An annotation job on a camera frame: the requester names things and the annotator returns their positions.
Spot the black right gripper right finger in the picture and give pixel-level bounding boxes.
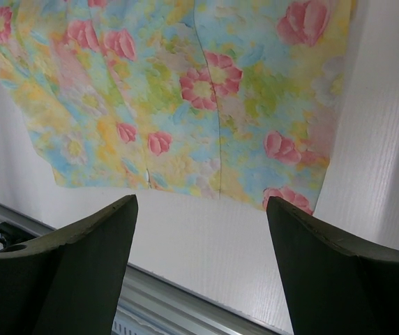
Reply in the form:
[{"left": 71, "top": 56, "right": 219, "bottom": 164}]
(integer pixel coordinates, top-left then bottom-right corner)
[{"left": 266, "top": 197, "right": 399, "bottom": 334}]

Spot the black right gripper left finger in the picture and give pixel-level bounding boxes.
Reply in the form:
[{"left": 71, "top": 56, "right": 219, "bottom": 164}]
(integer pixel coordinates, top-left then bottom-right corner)
[{"left": 0, "top": 195, "right": 138, "bottom": 334}]

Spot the floral pastel skirt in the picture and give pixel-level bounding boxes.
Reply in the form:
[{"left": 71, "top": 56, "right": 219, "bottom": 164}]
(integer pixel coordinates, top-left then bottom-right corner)
[{"left": 0, "top": 1, "right": 356, "bottom": 213}]

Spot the aluminium mounting rail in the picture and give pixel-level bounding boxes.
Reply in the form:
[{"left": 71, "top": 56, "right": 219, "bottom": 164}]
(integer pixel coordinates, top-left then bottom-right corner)
[{"left": 0, "top": 195, "right": 272, "bottom": 334}]

